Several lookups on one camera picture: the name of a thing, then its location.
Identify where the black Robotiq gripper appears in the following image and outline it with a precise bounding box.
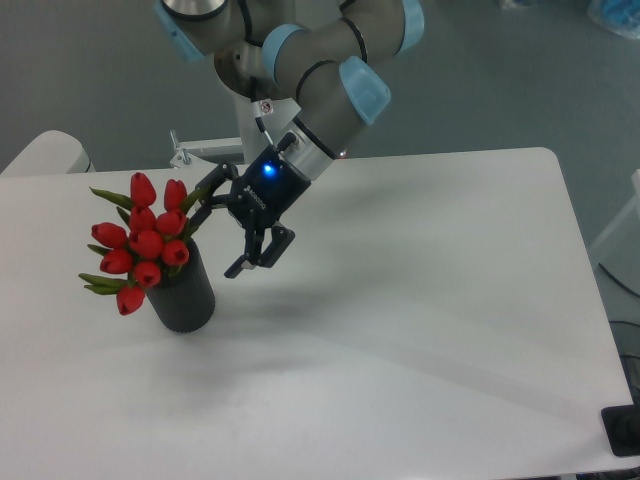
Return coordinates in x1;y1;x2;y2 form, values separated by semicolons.
184;146;311;279

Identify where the red tulip bouquet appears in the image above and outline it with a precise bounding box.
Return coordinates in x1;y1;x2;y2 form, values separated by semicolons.
78;172;204;316

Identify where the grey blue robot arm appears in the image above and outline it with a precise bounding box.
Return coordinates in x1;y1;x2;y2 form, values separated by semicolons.
155;1;425;278

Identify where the dark grey ribbed vase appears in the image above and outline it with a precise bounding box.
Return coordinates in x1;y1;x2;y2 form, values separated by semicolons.
146;240;216;333

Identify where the white chair backrest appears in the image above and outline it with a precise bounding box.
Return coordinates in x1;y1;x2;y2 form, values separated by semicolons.
1;130;96;177

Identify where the white furniture at right edge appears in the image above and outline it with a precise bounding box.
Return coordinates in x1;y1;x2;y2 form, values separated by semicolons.
587;170;639;270

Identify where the black device at table edge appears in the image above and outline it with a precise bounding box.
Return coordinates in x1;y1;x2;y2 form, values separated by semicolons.
601;405;639;457

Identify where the white metal base frame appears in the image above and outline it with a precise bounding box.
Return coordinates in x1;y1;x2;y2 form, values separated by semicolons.
169;130;244;169

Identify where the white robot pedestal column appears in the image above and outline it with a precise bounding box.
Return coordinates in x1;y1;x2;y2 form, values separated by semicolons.
213;39;301;164

